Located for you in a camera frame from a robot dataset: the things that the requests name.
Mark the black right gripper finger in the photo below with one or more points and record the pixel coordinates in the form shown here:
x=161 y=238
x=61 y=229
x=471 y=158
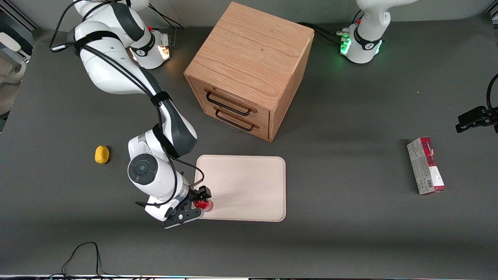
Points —
x=194 y=213
x=200 y=193

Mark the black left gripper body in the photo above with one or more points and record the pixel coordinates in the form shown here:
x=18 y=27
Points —
x=475 y=118

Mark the red coke bottle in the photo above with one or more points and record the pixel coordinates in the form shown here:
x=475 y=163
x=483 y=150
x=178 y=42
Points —
x=205 y=205

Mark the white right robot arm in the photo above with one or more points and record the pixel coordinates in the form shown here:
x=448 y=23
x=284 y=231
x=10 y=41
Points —
x=116 y=66

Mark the beige plastic tray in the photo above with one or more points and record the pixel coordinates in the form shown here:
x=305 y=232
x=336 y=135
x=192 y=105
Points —
x=245 y=186

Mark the red and grey carton box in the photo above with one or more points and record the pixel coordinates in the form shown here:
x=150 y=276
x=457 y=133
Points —
x=427 y=166

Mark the wooden drawer front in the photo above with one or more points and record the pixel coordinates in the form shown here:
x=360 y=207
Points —
x=241 y=126
x=237 y=99

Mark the yellow lemon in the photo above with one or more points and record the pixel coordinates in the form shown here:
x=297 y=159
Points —
x=102 y=154

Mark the wooden drawer cabinet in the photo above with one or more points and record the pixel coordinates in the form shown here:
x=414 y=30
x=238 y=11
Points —
x=253 y=54

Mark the white plastic equipment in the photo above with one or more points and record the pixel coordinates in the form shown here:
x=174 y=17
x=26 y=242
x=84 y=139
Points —
x=9 y=74

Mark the aluminium frame rail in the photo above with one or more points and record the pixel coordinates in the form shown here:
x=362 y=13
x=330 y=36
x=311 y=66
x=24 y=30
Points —
x=21 y=19

